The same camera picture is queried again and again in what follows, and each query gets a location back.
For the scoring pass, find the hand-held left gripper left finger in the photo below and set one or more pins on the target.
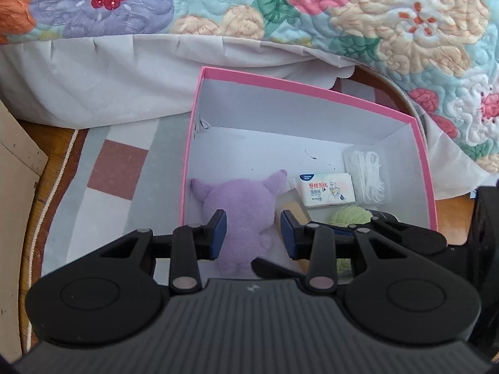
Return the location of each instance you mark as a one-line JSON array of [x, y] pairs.
[[218, 237]]

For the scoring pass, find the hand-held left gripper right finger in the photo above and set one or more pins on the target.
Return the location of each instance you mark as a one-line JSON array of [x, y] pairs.
[[288, 237]]

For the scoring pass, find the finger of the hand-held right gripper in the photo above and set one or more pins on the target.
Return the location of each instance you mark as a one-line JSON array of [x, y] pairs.
[[413, 237], [273, 270]]

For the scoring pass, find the purple plush toy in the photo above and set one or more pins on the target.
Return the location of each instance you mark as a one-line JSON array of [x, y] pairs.
[[241, 206]]

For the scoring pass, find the green yarn ball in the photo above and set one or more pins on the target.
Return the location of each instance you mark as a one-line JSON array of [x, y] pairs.
[[347, 216]]

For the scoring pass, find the clear bag of floss picks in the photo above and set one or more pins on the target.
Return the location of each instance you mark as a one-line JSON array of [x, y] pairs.
[[366, 175]]

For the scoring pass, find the pink cardboard box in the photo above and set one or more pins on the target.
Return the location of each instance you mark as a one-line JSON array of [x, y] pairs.
[[273, 140]]

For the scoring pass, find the tan block in clear wrap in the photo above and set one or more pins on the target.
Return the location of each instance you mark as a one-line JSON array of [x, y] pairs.
[[292, 202]]

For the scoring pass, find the white tissue packet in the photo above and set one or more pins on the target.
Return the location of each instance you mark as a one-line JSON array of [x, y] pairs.
[[325, 191]]

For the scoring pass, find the checked floor mat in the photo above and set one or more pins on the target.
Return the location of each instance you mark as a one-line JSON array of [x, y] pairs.
[[117, 163]]

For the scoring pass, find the white bed skirt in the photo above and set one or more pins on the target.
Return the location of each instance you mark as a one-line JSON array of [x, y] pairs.
[[97, 81]]

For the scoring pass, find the brown cardboard sheet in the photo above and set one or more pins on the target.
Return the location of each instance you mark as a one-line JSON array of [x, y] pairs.
[[15, 202]]

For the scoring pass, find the floral quilt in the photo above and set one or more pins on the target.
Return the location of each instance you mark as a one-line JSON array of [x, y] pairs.
[[390, 27]]

